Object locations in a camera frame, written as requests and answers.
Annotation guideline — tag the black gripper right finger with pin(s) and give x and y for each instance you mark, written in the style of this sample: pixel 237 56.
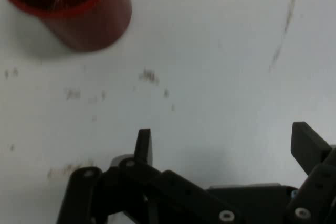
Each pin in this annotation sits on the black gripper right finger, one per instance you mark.
pixel 315 182

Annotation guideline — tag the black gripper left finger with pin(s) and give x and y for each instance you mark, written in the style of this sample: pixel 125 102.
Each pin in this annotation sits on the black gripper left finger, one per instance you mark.
pixel 126 192

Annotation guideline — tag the red mug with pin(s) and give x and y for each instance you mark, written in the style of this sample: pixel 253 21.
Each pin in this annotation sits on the red mug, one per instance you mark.
pixel 99 24

